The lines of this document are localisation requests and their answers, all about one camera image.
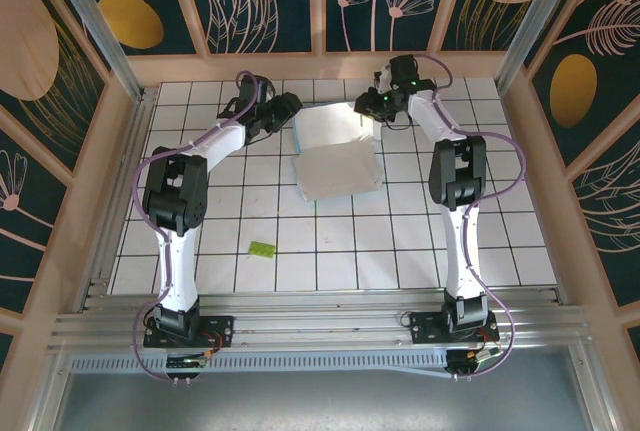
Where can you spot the aluminium side rail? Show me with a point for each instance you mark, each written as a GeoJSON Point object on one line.
{"type": "Point", "coordinates": [117, 191]}

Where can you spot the teal and white paper box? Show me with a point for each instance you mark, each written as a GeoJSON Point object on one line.
{"type": "Point", "coordinates": [335, 171]}

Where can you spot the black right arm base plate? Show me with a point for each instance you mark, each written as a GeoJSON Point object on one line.
{"type": "Point", "coordinates": [425, 326]}

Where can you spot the green toy brick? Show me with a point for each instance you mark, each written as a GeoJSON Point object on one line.
{"type": "Point", "coordinates": [262, 249]}

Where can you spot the grey metal sheet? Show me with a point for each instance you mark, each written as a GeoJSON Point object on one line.
{"type": "Point", "coordinates": [320, 401]}

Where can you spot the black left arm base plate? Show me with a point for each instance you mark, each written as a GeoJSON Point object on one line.
{"type": "Point", "coordinates": [220, 326]}

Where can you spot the aluminium rail frame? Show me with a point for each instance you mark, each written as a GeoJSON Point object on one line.
{"type": "Point", "coordinates": [320, 323]}

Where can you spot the aluminium corner post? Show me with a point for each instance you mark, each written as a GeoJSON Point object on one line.
{"type": "Point", "coordinates": [95, 26]}
{"type": "Point", "coordinates": [540, 16]}

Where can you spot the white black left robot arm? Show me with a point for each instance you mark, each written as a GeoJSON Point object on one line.
{"type": "Point", "coordinates": [177, 271]}

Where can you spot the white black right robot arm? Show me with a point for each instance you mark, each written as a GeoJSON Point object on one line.
{"type": "Point", "coordinates": [460, 251]}

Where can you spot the black controller board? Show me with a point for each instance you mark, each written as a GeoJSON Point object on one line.
{"type": "Point", "coordinates": [470, 361]}
{"type": "Point", "coordinates": [185, 363]}

